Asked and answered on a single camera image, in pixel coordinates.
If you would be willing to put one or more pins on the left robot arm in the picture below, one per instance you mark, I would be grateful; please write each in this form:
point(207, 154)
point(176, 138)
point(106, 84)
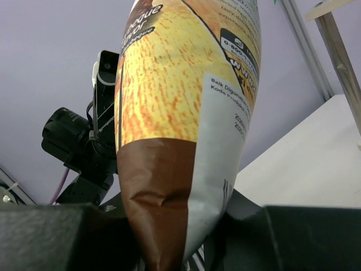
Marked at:
point(70, 138)

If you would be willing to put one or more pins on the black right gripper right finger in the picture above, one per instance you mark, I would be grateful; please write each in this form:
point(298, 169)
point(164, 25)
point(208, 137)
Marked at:
point(250, 237)

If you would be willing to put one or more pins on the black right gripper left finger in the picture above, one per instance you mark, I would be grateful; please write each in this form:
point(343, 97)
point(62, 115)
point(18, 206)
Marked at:
point(68, 237)

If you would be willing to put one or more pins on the brown Chuba bag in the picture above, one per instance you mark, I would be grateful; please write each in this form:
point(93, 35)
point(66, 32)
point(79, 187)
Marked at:
point(186, 85)

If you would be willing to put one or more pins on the aluminium frame post right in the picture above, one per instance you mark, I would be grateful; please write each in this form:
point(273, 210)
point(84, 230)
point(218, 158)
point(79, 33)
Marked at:
point(308, 52)

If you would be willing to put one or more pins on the white two-tier shelf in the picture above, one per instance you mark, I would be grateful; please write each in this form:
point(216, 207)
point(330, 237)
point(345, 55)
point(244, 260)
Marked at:
point(322, 15)

